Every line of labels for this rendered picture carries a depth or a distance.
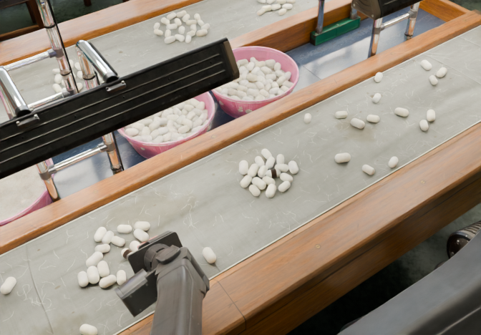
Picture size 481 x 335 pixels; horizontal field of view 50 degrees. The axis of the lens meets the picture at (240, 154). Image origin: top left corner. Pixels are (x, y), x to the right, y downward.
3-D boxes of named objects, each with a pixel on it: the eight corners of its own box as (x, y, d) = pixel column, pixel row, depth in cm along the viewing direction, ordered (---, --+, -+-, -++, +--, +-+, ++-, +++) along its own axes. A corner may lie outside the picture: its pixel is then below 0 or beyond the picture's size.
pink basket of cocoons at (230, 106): (316, 104, 148) (318, 78, 142) (239, 141, 138) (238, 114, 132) (263, 62, 164) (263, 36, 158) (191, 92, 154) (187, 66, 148)
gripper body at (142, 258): (124, 255, 95) (133, 262, 88) (172, 229, 99) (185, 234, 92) (139, 285, 96) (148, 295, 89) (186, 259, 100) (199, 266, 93)
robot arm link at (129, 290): (211, 291, 81) (181, 248, 80) (152, 340, 77) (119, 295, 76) (189, 279, 92) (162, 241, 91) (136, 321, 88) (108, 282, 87)
